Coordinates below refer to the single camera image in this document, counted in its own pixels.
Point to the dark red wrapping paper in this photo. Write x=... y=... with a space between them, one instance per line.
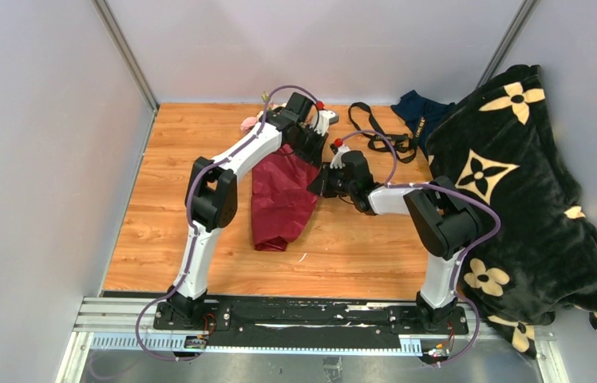
x=281 y=205

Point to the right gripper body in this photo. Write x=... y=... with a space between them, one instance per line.
x=338 y=183

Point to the aluminium rail frame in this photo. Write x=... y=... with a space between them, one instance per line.
x=135 y=338

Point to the dark blue cloth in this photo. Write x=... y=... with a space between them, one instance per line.
x=421 y=115

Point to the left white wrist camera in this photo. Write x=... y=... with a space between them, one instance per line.
x=322 y=120

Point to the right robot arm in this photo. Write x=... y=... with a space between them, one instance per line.
x=444 y=222

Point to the black blanket with cream flowers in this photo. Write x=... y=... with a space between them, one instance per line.
x=497 y=146

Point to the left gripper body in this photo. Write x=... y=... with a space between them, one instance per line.
x=308 y=144

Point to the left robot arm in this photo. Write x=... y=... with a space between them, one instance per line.
x=211 y=203

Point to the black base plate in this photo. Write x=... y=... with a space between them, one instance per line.
x=310 y=323

